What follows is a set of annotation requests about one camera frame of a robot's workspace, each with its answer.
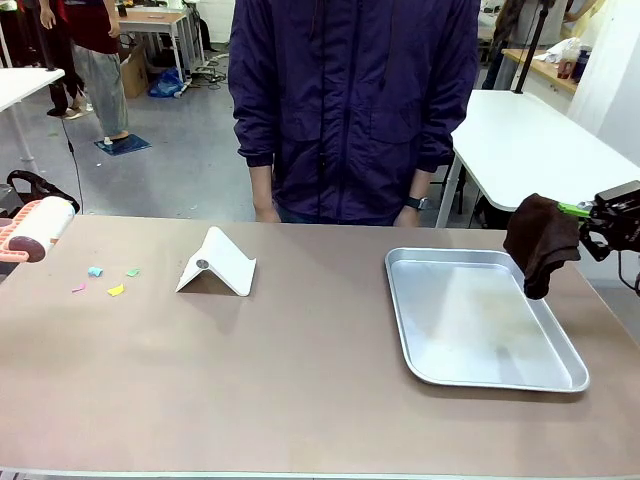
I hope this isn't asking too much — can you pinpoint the black tripod pole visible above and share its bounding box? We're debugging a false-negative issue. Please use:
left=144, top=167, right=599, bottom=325
left=513, top=0, right=555, bottom=96

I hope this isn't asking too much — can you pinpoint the person's right forearm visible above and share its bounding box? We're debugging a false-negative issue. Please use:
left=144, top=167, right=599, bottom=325
left=249, top=164, right=276, bottom=206

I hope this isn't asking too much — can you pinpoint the white power strip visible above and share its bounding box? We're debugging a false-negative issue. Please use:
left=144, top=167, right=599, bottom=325
left=191, top=51, right=230, bottom=84

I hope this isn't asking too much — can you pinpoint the person in navy jacket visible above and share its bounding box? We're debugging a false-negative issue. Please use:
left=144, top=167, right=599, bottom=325
left=228, top=0, right=481, bottom=226

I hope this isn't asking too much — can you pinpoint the blue plastic bag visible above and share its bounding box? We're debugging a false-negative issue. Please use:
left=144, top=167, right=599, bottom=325
left=148, top=66, right=185, bottom=99

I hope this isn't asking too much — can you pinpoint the person in brown top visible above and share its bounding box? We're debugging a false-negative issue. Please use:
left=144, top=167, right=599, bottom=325
left=482, top=0, right=532, bottom=91

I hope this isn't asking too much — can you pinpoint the small white table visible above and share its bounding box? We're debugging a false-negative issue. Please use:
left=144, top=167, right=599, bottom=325
left=0, top=66, right=67, bottom=164

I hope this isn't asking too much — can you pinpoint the dark bottle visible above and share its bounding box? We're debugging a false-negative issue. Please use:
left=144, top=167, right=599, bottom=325
left=570, top=44, right=594, bottom=84

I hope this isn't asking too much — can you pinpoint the large white side table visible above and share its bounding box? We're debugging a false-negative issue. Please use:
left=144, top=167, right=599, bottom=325
left=433, top=88, right=640, bottom=229

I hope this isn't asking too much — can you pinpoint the dark brown cloth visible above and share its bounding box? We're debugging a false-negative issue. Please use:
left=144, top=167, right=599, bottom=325
left=502, top=192, right=583, bottom=301

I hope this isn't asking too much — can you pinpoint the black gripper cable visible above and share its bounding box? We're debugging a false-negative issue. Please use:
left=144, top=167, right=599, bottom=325
left=616, top=248, right=640, bottom=298

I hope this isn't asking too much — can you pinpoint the wooden workbench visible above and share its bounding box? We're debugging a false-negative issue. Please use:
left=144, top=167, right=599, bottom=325
left=501, top=46, right=581, bottom=109

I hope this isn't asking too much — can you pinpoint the person in yellow top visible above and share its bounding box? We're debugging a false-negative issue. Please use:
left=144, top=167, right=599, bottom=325
left=562, top=0, right=608, bottom=42

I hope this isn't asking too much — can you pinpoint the blue floor mat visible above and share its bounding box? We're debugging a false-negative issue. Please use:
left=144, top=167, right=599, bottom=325
left=93, top=133, right=153, bottom=158

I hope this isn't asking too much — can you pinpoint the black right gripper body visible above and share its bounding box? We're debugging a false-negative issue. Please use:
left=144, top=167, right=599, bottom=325
left=588, top=180, right=640, bottom=250

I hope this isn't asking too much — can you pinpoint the cardboard box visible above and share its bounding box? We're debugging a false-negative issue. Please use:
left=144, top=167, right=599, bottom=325
left=118, top=41, right=151, bottom=100

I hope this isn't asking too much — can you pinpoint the wooden top white desk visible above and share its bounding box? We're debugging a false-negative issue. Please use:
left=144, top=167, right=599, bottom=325
left=115, top=5, right=207, bottom=84

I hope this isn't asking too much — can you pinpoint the silver metal tray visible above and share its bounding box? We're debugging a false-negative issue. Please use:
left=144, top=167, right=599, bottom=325
left=384, top=246, right=592, bottom=394

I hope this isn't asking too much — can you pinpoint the person's right hand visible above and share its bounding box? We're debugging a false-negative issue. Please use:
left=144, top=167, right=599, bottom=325
left=253, top=201, right=282, bottom=224

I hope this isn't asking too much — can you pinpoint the person's left hand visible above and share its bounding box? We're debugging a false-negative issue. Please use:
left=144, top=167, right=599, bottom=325
left=393, top=206, right=424, bottom=229

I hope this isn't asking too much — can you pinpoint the person in black clothes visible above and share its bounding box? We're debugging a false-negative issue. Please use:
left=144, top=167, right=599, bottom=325
left=0, top=0, right=89, bottom=121

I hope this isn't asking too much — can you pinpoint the white folded stand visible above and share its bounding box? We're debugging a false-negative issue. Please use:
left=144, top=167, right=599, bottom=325
left=174, top=225, right=258, bottom=298

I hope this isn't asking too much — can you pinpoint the white plastic bag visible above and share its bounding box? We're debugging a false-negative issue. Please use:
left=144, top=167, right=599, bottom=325
left=533, top=36, right=584, bottom=66

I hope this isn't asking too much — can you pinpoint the person's left forearm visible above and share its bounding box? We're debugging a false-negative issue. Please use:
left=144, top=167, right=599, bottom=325
left=408, top=168, right=433, bottom=200

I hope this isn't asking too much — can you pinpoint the pink handled lint roller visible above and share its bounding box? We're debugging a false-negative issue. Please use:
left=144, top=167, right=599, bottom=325
left=0, top=195, right=77, bottom=265

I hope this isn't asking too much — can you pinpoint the person in red shirt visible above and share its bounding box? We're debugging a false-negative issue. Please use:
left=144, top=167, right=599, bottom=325
left=63, top=0, right=130, bottom=143

